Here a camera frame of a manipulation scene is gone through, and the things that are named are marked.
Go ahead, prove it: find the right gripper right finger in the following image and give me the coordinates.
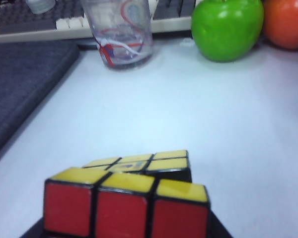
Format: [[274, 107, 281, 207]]
[[208, 212, 234, 238]]

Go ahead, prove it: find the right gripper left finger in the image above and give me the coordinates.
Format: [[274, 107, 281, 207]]
[[19, 218, 47, 238]]

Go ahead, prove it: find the Rubik's cube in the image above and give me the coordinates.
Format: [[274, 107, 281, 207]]
[[43, 149, 212, 238]]

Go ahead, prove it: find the grey felt laptop sleeve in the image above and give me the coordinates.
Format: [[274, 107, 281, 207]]
[[0, 39, 80, 162]]

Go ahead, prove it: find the green apple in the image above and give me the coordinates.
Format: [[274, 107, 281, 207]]
[[191, 0, 265, 62]]

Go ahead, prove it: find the white grey mechanical keyboard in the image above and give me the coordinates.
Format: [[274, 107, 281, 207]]
[[0, 0, 197, 44]]

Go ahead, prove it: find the clear glass with red ribbon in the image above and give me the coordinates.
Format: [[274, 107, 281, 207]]
[[79, 0, 154, 71]]

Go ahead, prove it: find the orange round fruit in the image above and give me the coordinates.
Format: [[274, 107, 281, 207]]
[[262, 0, 298, 50]]

